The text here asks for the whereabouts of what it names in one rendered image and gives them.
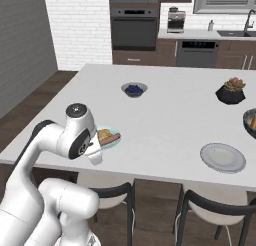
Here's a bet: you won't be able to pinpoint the light blue plate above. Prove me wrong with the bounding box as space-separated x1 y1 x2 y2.
96 126 122 151

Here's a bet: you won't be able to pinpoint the yellow bun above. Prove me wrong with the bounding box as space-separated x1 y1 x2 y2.
97 129 113 142

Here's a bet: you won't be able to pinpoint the blueberries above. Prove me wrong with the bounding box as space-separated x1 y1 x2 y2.
126 84 144 94

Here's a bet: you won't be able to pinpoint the window with grey blinds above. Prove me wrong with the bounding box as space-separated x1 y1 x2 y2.
192 0 256 15

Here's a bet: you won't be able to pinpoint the black plant pot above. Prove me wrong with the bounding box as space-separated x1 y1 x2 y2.
215 84 247 106

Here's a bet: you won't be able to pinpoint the black tap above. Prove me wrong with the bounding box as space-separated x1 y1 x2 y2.
242 8 256 33

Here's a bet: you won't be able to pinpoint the green and pink succulent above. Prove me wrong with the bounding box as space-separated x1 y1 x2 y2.
223 76 247 93

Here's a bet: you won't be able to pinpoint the grey dishwasher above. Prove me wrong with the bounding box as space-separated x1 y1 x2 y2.
175 39 220 69

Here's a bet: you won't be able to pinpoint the grey plate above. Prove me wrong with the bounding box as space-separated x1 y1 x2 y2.
199 142 247 174

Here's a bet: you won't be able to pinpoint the pink sausage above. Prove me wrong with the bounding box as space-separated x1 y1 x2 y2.
99 132 121 147

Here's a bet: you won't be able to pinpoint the white chair with black frame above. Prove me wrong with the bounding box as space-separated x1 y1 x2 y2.
75 171 137 246
172 184 256 246

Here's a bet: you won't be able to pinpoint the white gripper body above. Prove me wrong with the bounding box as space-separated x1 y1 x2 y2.
85 140 105 167

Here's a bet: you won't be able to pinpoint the grey bowl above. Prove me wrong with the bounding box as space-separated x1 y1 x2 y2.
120 81 149 99

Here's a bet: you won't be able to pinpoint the black wall oven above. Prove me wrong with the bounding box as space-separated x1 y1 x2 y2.
109 6 161 52

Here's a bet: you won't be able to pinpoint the dark bowl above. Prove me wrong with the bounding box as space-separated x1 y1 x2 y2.
242 107 256 140

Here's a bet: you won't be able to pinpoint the silver coffee machine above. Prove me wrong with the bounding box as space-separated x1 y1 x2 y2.
166 6 187 34

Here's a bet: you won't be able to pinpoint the brown base cupboards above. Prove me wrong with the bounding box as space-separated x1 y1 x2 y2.
112 38 178 68
214 39 256 71

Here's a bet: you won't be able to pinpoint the dark sink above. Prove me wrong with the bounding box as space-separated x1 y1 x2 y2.
216 29 256 38

